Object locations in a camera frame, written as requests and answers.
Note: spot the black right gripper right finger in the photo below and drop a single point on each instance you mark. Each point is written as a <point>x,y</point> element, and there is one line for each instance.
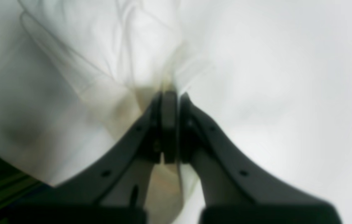
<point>236,190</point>

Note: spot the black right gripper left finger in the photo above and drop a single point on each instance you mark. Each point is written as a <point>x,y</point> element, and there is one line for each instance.
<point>113,190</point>

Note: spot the white printed T-shirt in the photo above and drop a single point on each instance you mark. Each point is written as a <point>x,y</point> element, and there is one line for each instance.
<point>75,75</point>

